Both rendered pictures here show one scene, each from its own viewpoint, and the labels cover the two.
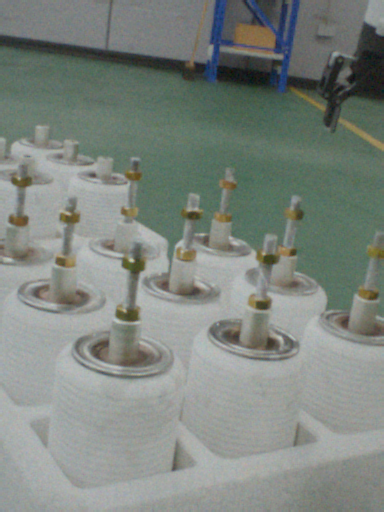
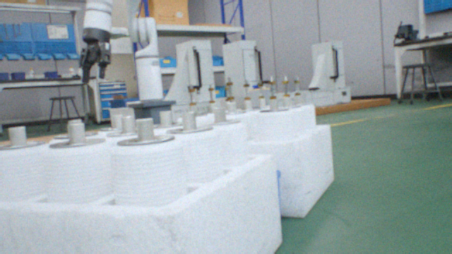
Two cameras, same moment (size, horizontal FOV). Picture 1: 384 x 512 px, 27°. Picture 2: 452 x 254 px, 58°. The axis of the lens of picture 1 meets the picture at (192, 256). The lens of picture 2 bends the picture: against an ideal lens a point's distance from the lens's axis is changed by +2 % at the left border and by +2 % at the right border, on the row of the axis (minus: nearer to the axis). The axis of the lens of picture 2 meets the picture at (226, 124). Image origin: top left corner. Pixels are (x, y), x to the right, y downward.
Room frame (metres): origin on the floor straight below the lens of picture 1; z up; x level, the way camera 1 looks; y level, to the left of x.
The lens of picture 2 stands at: (1.37, 0.98, 0.30)
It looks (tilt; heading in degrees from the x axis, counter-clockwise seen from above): 4 degrees down; 239
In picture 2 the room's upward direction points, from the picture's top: 5 degrees counter-clockwise
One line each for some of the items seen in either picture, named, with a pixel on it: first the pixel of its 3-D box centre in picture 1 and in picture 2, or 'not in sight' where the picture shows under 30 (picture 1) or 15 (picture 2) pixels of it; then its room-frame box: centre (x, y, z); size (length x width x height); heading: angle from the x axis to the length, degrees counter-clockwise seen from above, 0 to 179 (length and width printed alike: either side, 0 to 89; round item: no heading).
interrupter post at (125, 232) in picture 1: (126, 237); (232, 109); (0.80, 0.07, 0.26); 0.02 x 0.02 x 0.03
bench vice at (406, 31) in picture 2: not in sight; (406, 32); (-3.27, -2.19, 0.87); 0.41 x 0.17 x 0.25; 4
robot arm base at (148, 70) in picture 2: not in sight; (149, 80); (0.79, -0.55, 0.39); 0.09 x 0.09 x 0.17; 4
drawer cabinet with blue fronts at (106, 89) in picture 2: not in sight; (109, 101); (-0.44, -5.71, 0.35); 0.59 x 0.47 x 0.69; 94
